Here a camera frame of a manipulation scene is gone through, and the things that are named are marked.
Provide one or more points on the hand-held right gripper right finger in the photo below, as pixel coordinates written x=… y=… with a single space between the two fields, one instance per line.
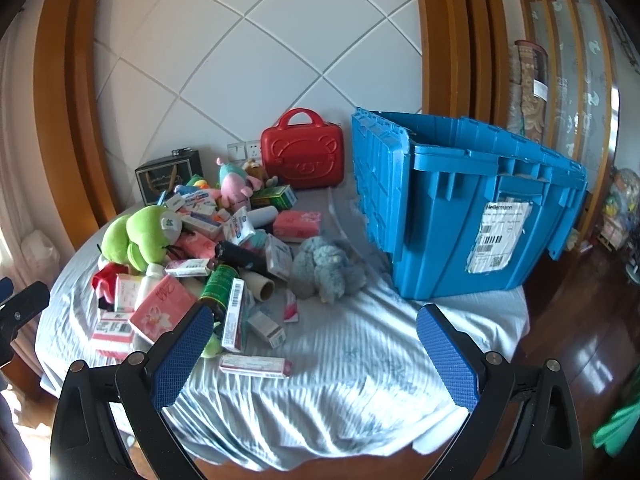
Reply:
x=447 y=355

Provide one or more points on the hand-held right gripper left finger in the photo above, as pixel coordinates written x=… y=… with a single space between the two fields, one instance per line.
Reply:
x=184 y=355

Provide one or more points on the white wall socket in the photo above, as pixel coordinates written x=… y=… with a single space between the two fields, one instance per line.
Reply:
x=245 y=151

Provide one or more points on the green medicine box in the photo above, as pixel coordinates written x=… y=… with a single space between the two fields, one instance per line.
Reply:
x=277 y=197

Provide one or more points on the frosted glass door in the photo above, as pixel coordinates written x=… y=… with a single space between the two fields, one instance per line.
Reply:
x=575 y=85

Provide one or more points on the green frog plush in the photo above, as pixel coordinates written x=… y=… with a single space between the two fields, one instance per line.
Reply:
x=135 y=240

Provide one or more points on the cardboard tube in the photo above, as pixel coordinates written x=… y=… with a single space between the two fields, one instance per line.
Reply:
x=257 y=287

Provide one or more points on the long white pink box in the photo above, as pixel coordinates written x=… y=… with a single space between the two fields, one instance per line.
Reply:
x=255 y=365

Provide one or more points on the blue plastic crate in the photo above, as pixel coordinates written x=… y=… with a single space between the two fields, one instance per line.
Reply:
x=440 y=220

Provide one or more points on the white plastic bag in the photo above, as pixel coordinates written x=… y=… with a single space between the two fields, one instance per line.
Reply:
x=40 y=255

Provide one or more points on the clear plastic sheet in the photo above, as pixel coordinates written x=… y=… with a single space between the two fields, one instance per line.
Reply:
x=345 y=232

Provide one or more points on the light curtain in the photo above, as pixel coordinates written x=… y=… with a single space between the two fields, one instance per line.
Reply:
x=17 y=160

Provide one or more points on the green plush toy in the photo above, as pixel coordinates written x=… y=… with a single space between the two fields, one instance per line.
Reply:
x=212 y=346

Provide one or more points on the long white medicine box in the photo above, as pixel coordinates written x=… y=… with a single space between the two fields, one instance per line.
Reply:
x=200 y=224

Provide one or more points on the white plastic pill bottle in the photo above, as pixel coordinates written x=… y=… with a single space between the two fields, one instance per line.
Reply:
x=150 y=282

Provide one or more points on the long white red box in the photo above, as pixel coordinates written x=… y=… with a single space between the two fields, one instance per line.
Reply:
x=232 y=320

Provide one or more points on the black gift box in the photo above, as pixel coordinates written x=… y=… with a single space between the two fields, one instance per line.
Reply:
x=155 y=180

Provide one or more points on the pink pig plush red clothes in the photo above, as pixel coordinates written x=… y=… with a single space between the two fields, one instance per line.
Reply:
x=102 y=280

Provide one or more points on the black cylinder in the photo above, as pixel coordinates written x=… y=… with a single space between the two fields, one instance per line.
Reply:
x=237 y=255

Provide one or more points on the pile of colourful toys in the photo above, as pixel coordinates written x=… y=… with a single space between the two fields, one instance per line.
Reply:
x=622 y=200

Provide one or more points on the blue pen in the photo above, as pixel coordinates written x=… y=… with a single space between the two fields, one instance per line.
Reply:
x=162 y=198

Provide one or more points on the red toy suitcase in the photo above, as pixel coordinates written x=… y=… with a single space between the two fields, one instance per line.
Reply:
x=300 y=160

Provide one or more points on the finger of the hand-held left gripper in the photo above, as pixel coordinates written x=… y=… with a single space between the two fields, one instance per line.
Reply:
x=4 y=287
x=20 y=317

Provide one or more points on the green cloth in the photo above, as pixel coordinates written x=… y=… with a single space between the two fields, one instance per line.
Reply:
x=620 y=430

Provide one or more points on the white cylindrical bottle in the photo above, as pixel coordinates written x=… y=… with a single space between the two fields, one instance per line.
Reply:
x=262 y=217

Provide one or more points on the green can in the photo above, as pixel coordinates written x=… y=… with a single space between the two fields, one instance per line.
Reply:
x=217 y=285

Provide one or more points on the rolled carpet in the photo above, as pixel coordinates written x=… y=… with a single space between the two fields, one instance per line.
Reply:
x=530 y=100

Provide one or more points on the pink white printed pack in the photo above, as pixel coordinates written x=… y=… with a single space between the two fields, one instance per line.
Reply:
x=125 y=292

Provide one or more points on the small pink white packet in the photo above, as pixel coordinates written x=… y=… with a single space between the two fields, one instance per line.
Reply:
x=290 y=310

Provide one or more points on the small white grey box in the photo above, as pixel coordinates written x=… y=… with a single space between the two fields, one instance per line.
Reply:
x=267 y=329

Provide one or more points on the pink plush with teal hat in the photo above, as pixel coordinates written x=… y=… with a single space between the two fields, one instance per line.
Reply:
x=232 y=187

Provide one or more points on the colourful plush toy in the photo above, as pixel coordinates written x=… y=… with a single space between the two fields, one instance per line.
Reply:
x=197 y=185

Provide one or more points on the grey blue plush toy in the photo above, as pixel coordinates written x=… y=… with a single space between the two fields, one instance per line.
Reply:
x=320 y=265

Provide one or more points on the brown bear plush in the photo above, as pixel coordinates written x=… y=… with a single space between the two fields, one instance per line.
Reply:
x=255 y=170

